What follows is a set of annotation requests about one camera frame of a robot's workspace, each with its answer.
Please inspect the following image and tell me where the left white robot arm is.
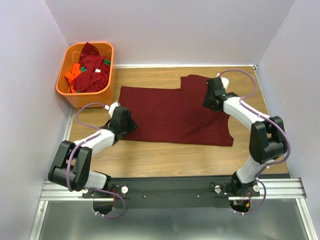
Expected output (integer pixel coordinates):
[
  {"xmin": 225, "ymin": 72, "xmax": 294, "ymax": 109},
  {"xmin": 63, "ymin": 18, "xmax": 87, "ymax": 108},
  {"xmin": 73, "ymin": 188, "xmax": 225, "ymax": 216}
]
[{"xmin": 48, "ymin": 102, "xmax": 138, "ymax": 198}]

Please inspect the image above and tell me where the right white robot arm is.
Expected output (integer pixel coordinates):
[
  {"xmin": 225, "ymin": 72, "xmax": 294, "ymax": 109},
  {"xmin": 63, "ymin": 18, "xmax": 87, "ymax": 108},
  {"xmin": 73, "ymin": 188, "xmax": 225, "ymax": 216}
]
[{"xmin": 202, "ymin": 76, "xmax": 291, "ymax": 196}]

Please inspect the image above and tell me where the green shirt in bin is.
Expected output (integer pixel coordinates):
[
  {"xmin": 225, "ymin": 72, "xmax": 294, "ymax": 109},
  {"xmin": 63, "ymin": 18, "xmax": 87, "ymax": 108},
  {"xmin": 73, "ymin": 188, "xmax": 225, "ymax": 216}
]
[{"xmin": 79, "ymin": 59, "xmax": 111, "ymax": 73}]

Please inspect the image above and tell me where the dark red shirt in bin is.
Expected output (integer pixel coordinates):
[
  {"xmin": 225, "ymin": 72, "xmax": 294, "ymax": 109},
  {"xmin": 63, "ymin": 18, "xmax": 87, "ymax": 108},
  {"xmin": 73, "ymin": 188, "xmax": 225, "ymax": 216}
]
[{"xmin": 74, "ymin": 42, "xmax": 111, "ymax": 93}]

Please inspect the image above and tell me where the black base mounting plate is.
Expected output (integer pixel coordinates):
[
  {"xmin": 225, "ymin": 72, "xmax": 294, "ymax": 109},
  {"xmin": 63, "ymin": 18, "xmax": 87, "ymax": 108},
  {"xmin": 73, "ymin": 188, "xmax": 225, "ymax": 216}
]
[{"xmin": 111, "ymin": 175, "xmax": 260, "ymax": 209}]

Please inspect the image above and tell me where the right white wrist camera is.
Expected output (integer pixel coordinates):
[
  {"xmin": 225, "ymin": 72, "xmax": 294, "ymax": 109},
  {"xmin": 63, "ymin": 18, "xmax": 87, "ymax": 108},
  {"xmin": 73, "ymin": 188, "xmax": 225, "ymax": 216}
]
[{"xmin": 216, "ymin": 73, "xmax": 229, "ymax": 90}]

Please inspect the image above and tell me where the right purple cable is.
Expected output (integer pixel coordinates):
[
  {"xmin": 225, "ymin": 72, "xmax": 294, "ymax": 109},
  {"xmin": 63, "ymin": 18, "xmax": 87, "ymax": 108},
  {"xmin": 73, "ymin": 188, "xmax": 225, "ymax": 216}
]
[{"xmin": 216, "ymin": 69, "xmax": 292, "ymax": 216}]

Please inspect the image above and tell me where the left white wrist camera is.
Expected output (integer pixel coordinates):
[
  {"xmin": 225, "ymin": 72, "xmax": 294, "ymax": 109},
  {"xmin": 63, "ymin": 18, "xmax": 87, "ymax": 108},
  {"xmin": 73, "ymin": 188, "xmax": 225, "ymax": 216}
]
[{"xmin": 103, "ymin": 101, "xmax": 121, "ymax": 117}]

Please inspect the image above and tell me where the orange plastic bin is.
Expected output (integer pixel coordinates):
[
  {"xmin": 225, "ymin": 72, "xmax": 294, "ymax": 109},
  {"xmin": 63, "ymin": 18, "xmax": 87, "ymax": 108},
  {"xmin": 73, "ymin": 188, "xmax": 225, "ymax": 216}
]
[{"xmin": 56, "ymin": 42, "xmax": 115, "ymax": 108}]

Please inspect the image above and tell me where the aluminium extrusion rail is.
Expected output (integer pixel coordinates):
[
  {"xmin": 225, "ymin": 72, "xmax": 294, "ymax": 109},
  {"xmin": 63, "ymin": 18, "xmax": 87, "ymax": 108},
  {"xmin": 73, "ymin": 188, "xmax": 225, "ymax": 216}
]
[{"xmin": 39, "ymin": 178, "xmax": 307, "ymax": 201}]

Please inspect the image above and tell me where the orange shirt in bin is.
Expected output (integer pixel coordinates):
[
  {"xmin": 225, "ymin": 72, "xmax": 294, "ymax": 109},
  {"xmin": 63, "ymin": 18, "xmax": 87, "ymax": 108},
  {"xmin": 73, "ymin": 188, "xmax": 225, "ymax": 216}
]
[{"xmin": 64, "ymin": 63, "xmax": 81, "ymax": 93}]

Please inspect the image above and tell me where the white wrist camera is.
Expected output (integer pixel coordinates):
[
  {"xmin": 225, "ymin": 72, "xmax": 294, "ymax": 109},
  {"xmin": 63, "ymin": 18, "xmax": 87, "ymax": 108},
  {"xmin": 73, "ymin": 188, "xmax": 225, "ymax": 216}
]
[
  {"xmin": 103, "ymin": 101, "xmax": 121, "ymax": 117},
  {"xmin": 216, "ymin": 73, "xmax": 229, "ymax": 90}
]

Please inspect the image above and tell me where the maroon t shirt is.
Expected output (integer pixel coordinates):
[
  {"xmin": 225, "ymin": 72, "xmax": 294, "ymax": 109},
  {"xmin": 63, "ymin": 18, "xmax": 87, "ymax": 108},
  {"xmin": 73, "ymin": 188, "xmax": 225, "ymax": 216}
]
[{"xmin": 118, "ymin": 74, "xmax": 234, "ymax": 147}]

